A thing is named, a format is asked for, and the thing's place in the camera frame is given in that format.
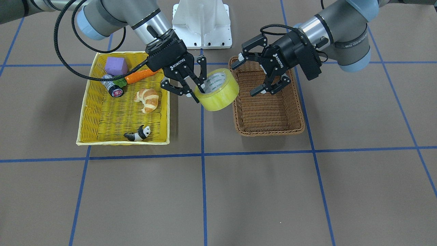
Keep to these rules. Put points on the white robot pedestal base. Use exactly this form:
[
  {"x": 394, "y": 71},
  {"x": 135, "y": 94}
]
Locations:
[{"x": 203, "y": 24}]

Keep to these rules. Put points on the small clear bottle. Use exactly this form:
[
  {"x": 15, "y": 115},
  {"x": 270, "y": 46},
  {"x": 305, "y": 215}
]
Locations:
[{"x": 113, "y": 89}]

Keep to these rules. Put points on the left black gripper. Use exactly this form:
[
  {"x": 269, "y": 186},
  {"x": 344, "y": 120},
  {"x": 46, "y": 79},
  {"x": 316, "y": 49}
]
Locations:
[{"x": 282, "y": 52}]

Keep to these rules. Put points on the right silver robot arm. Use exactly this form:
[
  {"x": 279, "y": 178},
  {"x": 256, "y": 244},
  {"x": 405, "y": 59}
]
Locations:
[{"x": 98, "y": 19}]

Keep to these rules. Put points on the toy panda figure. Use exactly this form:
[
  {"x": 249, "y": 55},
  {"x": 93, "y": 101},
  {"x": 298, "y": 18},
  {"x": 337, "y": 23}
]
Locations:
[{"x": 141, "y": 134}]

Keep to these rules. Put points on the yellow woven basket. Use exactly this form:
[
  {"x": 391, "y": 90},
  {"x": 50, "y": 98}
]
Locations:
[{"x": 105, "y": 119}]

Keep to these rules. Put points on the yellow clear tape roll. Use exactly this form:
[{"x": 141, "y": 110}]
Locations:
[{"x": 220, "y": 90}]

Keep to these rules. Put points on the brown wicker basket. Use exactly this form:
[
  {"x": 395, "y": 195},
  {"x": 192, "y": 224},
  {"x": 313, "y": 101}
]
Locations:
[{"x": 265, "y": 114}]

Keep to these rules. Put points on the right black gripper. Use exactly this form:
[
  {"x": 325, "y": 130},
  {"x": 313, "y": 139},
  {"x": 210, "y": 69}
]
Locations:
[{"x": 175, "y": 67}]

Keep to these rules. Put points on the toy croissant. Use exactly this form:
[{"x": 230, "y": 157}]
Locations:
[{"x": 149, "y": 99}]

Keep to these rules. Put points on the orange toy carrot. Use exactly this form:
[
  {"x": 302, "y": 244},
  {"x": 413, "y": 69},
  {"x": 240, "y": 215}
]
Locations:
[{"x": 134, "y": 77}]

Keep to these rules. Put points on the purple foam block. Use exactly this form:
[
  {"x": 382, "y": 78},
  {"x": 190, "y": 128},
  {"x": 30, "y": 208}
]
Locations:
[{"x": 116, "y": 66}]

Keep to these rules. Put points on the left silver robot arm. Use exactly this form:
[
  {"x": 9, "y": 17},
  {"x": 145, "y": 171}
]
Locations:
[{"x": 338, "y": 32}]

